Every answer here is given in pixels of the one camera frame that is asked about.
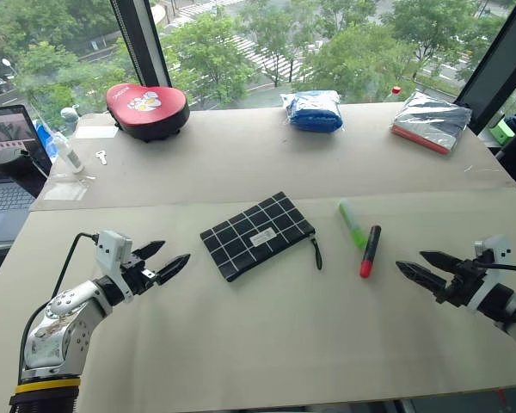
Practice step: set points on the white tube bottle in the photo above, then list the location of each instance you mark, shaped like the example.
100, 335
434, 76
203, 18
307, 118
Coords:
69, 155

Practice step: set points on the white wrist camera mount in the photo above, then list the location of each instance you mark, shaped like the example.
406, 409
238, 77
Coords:
112, 254
490, 262

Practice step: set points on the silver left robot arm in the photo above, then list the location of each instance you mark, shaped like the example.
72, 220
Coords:
64, 318

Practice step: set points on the blue cloth in plastic bag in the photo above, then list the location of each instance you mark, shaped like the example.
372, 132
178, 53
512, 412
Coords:
314, 109

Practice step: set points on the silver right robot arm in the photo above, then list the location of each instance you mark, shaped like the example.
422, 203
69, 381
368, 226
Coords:
512, 318

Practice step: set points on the black grid pencil pouch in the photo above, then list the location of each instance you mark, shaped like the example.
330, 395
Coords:
259, 236

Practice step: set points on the black window frame post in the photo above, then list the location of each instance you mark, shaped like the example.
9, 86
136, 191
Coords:
494, 64
142, 43

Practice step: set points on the small white key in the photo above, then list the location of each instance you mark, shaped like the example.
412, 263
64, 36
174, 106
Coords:
101, 157

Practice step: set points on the grey round cap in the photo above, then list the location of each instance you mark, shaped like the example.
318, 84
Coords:
69, 115

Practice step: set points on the green highlighter pen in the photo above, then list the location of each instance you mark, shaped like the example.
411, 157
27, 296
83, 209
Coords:
351, 223

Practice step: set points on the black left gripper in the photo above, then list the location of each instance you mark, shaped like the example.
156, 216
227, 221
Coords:
138, 273

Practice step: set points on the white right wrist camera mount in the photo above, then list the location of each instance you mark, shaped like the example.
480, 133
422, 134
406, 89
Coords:
490, 262

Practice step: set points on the laptop computer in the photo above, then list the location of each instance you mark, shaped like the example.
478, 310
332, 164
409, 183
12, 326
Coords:
4, 172

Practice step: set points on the green box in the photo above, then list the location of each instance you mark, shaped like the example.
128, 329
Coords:
502, 131

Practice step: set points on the blue plastic bag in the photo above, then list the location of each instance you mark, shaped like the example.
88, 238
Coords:
45, 137

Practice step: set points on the red and black marker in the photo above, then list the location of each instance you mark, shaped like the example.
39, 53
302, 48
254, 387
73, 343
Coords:
370, 250

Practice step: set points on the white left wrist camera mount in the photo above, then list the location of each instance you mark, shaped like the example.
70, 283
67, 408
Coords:
112, 254

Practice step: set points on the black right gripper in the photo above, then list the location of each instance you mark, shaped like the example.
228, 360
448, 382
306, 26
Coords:
463, 281

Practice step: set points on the grey red package in plastic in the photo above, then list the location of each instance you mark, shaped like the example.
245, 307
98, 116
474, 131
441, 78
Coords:
430, 121

